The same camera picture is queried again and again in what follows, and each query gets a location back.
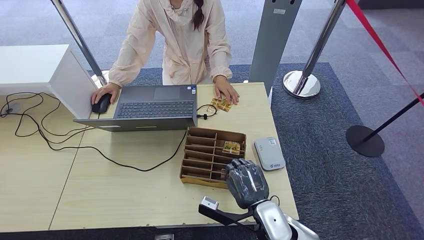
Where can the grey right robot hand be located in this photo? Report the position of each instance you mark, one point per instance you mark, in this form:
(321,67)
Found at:
(246,184)

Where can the person's left hand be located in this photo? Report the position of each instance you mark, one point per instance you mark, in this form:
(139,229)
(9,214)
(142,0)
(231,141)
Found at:
(227,89)

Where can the person's right hand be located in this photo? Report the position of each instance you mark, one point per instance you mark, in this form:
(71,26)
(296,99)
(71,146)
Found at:
(106,88)

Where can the gold patterned ID card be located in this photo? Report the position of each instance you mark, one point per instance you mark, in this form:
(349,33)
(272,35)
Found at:
(227,106)

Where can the black computer mouse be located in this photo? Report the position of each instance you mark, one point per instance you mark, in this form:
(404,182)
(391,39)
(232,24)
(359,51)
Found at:
(100,105)

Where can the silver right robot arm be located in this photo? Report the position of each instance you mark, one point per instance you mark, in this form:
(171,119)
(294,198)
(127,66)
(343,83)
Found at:
(278,222)

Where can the white card reader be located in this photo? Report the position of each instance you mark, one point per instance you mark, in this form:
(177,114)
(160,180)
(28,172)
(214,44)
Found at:
(270,154)

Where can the gold key card stack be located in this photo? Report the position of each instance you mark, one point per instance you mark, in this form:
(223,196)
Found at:
(231,148)

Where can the wooden card organizer box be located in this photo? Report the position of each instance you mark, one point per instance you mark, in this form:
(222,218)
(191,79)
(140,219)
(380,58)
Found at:
(202,155)

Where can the person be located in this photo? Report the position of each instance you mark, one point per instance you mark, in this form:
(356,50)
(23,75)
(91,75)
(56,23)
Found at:
(185,43)

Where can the grey laptop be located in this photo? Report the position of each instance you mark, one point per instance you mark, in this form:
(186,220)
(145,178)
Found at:
(152,112)

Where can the grey kiosk stand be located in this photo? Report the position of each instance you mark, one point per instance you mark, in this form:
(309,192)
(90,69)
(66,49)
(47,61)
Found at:
(275,36)

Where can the white cabinet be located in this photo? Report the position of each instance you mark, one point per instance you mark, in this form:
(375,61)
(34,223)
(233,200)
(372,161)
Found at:
(36,66)

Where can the grey floor box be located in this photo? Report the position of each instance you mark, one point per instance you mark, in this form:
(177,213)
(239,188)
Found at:
(164,237)

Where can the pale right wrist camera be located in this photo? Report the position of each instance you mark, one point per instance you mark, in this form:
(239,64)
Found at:
(209,203)

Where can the chrome stanchion post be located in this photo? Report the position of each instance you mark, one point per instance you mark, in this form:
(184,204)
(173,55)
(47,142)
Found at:
(323,36)
(79,39)

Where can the black stanchion post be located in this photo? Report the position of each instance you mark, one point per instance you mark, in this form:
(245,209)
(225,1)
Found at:
(364,142)

